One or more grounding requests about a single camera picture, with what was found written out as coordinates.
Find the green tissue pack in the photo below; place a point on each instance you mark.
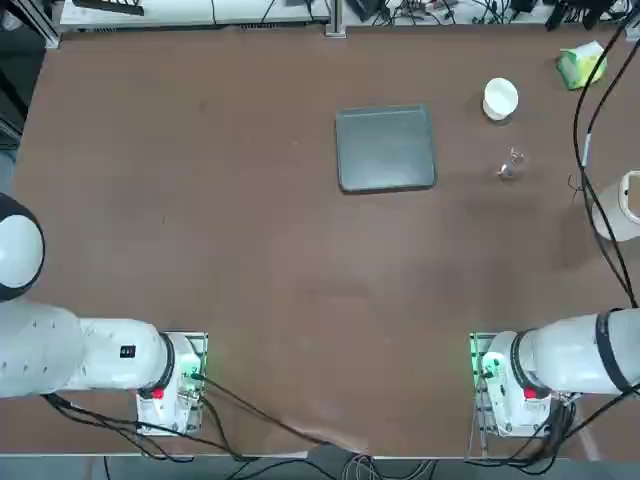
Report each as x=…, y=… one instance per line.
x=580, y=62

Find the aluminium frame post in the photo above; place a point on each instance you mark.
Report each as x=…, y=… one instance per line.
x=335, y=17

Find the clear glass measuring cup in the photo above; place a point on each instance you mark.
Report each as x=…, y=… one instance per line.
x=511, y=167

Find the dark grey tray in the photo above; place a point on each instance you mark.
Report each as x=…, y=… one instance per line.
x=385, y=147

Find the white bowl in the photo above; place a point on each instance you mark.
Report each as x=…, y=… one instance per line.
x=500, y=97

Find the cream trash can with lid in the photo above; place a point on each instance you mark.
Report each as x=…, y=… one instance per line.
x=612, y=210

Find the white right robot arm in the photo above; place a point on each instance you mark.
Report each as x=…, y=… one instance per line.
x=560, y=360

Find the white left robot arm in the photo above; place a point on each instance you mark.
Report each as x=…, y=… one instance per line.
x=75, y=350

